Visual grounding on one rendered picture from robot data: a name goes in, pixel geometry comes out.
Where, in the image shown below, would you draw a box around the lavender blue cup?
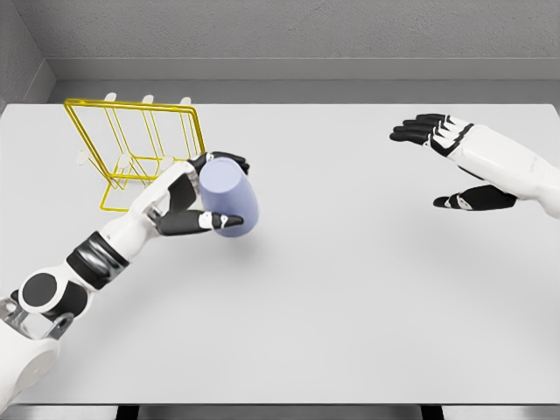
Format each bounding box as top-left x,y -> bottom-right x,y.
198,157 -> 261,240

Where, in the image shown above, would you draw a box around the yellow wire cup holder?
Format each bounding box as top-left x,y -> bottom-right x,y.
63,91 -> 207,214

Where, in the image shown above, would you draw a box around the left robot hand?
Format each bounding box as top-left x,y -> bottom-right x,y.
129,150 -> 252,238

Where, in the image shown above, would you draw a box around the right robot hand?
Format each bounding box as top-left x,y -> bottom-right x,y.
388,113 -> 542,211

